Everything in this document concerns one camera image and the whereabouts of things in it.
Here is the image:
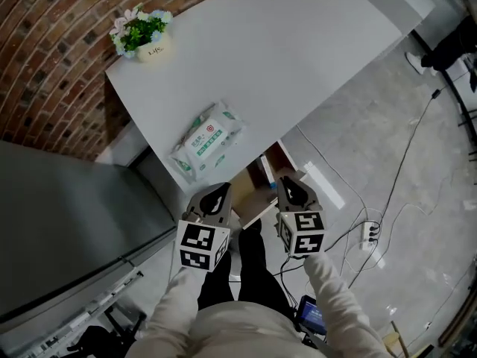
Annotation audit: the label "black cable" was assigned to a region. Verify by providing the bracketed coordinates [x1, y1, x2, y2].
[378, 94, 437, 225]

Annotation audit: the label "white pot of flowers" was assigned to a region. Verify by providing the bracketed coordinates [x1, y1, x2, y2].
[109, 3, 174, 64]

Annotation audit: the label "silver metal rail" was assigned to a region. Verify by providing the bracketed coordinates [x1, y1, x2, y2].
[21, 266, 145, 358]

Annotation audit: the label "wooden stool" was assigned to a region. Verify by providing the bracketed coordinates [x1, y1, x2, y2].
[382, 321, 410, 358]

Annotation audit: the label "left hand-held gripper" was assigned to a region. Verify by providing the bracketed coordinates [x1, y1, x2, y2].
[174, 182, 234, 274]

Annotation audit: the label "person's right forearm white sleeve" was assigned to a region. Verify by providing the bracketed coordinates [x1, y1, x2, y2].
[302, 252, 376, 350]

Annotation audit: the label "black stand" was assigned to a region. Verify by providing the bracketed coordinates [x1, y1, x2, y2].
[66, 304, 147, 354]

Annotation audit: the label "person's legs in black trousers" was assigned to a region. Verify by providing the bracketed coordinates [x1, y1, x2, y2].
[196, 218, 296, 315]

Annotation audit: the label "grey metal cabinet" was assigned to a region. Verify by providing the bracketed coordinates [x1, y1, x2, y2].
[0, 139, 178, 324]

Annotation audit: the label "brown wooden drawer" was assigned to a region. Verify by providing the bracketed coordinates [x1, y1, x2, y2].
[230, 139, 310, 231]

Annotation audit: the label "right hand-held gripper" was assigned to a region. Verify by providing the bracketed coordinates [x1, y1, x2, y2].
[274, 176, 327, 257]

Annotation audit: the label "white long bar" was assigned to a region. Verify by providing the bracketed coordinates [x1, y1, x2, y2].
[302, 161, 346, 209]

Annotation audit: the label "white power strip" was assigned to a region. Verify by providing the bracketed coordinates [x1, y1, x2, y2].
[358, 220, 382, 252]

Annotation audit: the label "white green wipes packet item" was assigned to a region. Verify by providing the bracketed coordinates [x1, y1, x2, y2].
[168, 101, 247, 184]

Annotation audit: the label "person's torso in white sweater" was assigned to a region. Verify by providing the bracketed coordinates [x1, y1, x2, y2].
[126, 299, 391, 358]

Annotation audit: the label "black device with blue screen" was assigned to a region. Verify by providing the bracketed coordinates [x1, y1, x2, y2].
[297, 295, 328, 337]

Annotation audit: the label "person's left forearm white sleeve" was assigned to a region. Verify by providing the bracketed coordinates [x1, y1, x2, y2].
[147, 266, 210, 350]

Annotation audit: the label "white blue box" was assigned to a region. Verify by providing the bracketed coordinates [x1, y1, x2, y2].
[259, 154, 276, 190]

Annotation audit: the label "white cable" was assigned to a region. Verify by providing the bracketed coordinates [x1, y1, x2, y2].
[295, 124, 370, 223]

